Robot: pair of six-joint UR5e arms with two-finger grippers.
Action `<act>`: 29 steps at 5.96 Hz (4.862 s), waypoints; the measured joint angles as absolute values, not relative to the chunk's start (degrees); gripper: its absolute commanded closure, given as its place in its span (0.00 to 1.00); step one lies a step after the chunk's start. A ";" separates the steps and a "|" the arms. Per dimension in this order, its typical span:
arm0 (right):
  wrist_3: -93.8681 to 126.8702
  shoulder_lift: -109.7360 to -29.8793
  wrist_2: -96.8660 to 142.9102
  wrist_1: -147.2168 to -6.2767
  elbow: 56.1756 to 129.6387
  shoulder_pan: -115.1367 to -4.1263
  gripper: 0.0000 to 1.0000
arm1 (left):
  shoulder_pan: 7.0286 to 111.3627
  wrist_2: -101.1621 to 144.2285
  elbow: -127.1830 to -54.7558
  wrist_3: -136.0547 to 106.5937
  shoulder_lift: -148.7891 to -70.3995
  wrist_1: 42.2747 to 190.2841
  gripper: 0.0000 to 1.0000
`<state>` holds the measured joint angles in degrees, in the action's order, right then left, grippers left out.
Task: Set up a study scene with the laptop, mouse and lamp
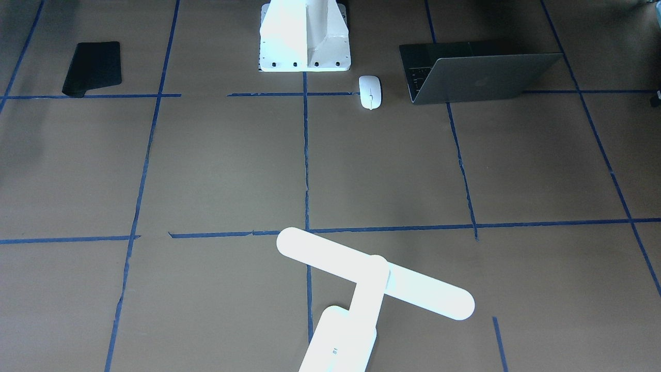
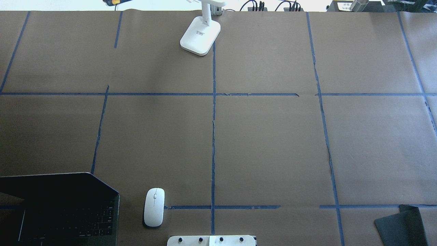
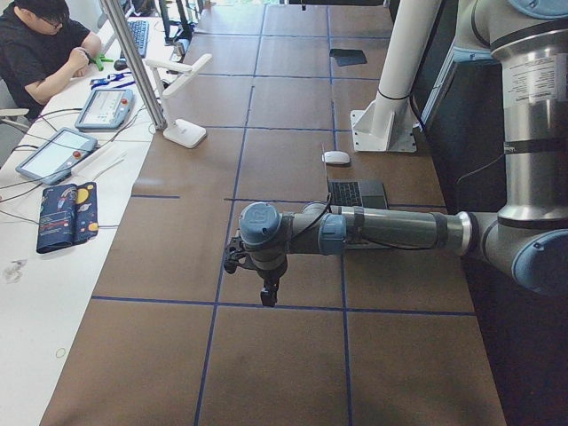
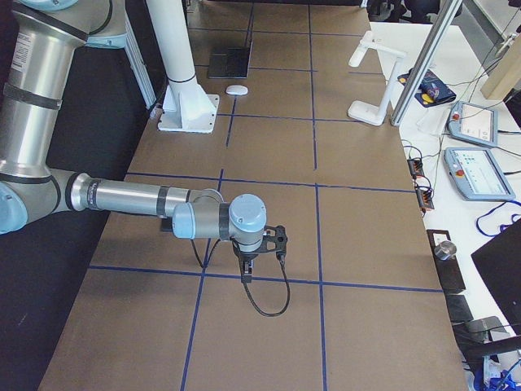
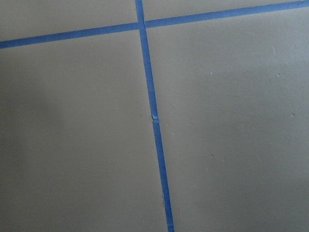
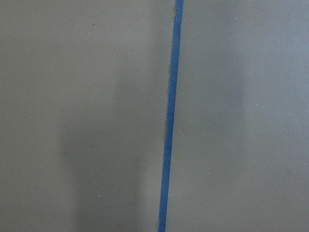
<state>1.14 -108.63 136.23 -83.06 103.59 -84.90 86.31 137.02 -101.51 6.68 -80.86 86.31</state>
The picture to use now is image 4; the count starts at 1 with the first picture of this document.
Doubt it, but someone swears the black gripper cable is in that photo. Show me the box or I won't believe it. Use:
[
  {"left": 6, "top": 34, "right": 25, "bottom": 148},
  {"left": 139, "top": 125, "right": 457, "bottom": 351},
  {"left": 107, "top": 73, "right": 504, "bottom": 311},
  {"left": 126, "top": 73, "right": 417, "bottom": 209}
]
[{"left": 190, "top": 238, "right": 291, "bottom": 317}]

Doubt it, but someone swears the white desk lamp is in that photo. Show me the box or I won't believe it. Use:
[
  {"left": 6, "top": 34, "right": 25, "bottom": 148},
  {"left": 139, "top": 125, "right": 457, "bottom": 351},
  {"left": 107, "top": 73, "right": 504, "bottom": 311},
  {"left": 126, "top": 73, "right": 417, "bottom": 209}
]
[{"left": 347, "top": 30, "right": 407, "bottom": 126}]

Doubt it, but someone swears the teach pendant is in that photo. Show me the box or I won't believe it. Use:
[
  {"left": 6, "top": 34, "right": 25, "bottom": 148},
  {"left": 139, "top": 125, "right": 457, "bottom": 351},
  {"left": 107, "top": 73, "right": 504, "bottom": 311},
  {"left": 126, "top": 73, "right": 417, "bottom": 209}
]
[
  {"left": 443, "top": 147, "right": 515, "bottom": 201},
  {"left": 446, "top": 102, "right": 498, "bottom": 147}
]

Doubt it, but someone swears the grey laptop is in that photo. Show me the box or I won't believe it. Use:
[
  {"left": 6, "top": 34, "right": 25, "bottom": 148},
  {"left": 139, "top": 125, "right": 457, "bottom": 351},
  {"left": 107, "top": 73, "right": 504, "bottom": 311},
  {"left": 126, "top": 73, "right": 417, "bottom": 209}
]
[{"left": 207, "top": 42, "right": 252, "bottom": 79}]

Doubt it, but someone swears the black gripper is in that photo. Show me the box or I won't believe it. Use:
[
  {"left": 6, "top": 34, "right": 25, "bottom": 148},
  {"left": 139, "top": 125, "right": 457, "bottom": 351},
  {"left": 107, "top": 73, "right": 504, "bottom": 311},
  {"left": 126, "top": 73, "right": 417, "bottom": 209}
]
[{"left": 232, "top": 241, "right": 259, "bottom": 283}]

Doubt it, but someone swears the lower black connector box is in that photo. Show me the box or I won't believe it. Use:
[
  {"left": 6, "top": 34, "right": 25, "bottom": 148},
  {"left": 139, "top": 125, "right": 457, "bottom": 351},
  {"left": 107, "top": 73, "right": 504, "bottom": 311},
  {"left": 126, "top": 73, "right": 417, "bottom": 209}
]
[{"left": 414, "top": 185, "right": 435, "bottom": 212}]

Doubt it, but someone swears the white computer mouse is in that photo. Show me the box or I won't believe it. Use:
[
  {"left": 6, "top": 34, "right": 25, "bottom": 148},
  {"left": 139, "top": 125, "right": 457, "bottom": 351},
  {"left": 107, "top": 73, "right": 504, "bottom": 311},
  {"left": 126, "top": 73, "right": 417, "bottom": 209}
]
[{"left": 225, "top": 85, "right": 248, "bottom": 96}]

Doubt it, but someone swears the upper black connector box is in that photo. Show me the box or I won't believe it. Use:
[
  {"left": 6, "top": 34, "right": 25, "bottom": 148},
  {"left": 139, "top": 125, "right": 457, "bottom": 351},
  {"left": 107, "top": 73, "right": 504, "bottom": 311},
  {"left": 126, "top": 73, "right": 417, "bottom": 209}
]
[{"left": 407, "top": 157, "right": 424, "bottom": 178}]

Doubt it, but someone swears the black connector box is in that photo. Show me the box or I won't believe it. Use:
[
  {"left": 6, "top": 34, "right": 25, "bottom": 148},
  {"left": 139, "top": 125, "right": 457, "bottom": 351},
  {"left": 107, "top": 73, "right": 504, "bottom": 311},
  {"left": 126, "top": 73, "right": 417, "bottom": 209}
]
[
  {"left": 407, "top": 157, "right": 424, "bottom": 178},
  {"left": 414, "top": 185, "right": 435, "bottom": 212}
]

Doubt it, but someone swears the silver metal cylinder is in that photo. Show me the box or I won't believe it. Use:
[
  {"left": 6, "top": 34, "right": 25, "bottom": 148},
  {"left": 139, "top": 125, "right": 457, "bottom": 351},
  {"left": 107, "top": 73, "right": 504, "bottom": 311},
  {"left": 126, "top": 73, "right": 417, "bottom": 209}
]
[{"left": 433, "top": 240, "right": 457, "bottom": 261}]

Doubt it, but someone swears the upper teach pendant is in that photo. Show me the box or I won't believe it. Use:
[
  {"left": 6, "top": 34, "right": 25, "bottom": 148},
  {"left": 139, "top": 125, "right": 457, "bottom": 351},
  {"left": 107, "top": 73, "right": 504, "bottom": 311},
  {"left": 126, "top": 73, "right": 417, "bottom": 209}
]
[{"left": 446, "top": 102, "right": 498, "bottom": 147}]

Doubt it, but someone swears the dark blue space pouch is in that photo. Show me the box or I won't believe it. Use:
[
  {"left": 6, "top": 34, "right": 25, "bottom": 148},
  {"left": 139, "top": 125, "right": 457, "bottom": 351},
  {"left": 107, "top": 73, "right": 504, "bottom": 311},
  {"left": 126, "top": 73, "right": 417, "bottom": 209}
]
[{"left": 414, "top": 70, "right": 457, "bottom": 108}]

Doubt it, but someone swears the blue lanyard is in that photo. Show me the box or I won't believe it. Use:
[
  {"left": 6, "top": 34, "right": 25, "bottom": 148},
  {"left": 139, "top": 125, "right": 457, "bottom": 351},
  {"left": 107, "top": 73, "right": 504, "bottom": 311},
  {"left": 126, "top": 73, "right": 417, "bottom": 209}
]
[{"left": 475, "top": 199, "right": 521, "bottom": 236}]

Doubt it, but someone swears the lower teach pendant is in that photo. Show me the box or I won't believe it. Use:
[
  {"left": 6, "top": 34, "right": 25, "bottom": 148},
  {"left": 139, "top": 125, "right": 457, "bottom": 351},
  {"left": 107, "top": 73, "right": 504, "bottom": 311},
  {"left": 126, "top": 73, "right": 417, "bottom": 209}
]
[{"left": 443, "top": 147, "right": 515, "bottom": 201}]

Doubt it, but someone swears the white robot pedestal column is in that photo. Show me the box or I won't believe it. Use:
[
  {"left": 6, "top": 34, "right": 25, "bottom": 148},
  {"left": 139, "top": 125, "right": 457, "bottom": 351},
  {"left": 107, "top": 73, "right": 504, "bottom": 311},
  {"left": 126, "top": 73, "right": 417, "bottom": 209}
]
[{"left": 147, "top": 0, "right": 220, "bottom": 134}]

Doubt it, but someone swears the aluminium frame post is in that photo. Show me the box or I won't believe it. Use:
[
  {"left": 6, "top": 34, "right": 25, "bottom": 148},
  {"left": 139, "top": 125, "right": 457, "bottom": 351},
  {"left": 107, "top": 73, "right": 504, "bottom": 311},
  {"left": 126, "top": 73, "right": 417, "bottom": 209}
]
[{"left": 390, "top": 0, "right": 462, "bottom": 126}]

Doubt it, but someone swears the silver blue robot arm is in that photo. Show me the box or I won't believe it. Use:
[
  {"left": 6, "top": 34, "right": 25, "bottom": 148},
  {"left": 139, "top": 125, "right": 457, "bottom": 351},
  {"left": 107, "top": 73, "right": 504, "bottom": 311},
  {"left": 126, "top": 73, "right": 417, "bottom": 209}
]
[{"left": 1, "top": 1, "right": 269, "bottom": 282}]

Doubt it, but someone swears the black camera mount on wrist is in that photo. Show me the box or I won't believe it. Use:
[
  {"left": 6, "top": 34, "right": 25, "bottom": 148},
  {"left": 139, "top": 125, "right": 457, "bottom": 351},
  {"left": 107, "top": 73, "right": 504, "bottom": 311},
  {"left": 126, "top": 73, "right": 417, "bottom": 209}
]
[{"left": 259, "top": 225, "right": 288, "bottom": 257}]

